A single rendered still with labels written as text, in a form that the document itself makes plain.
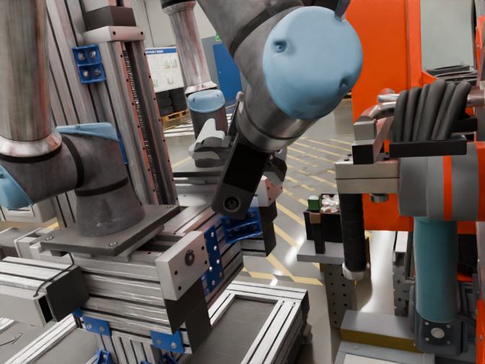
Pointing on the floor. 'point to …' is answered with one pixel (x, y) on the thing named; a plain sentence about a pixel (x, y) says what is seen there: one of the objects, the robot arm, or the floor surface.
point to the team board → (165, 69)
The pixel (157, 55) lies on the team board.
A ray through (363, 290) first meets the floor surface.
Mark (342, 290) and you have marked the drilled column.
